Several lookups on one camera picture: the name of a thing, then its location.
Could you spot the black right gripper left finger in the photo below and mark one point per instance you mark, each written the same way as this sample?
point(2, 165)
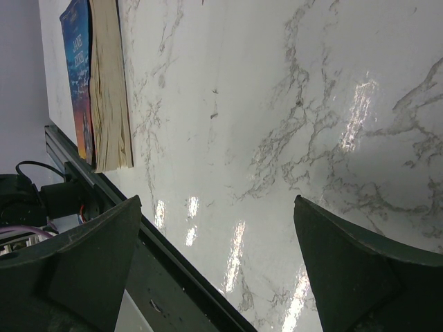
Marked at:
point(73, 281)

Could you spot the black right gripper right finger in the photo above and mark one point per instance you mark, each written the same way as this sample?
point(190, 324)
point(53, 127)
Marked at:
point(362, 281)

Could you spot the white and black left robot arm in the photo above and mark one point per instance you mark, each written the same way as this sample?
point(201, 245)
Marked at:
point(22, 203)

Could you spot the blue Jane Eyre book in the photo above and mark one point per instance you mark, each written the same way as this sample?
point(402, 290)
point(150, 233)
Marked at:
point(95, 66)

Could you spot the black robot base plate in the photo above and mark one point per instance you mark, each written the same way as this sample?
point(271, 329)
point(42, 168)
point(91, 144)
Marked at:
point(172, 294)

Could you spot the aluminium frame rail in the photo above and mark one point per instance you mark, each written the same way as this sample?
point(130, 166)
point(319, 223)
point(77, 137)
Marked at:
point(59, 147)

